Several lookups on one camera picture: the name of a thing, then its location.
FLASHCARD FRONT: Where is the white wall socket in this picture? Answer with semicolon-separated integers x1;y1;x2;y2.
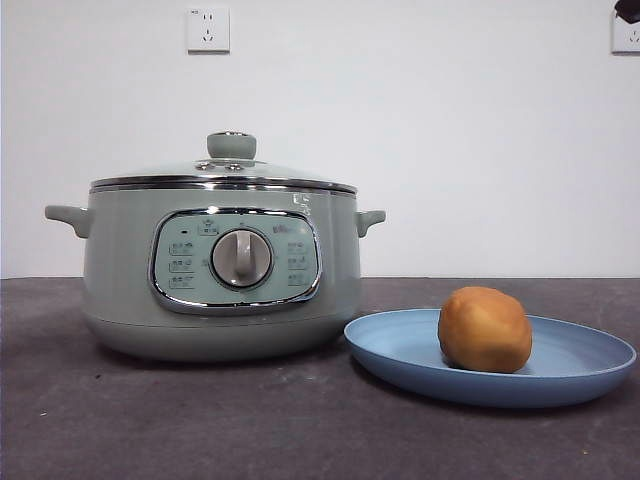
187;6;232;54
610;9;640;55

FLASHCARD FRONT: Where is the pale green electric steamer pot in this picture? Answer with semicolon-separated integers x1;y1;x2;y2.
43;188;387;362

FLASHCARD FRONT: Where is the blue round plate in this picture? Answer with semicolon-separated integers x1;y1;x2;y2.
342;308;639;409

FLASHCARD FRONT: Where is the brown potato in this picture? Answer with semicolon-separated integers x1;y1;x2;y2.
438;285;534;375

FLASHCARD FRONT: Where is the glass lid with green knob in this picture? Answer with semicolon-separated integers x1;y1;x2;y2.
89;130;359;194

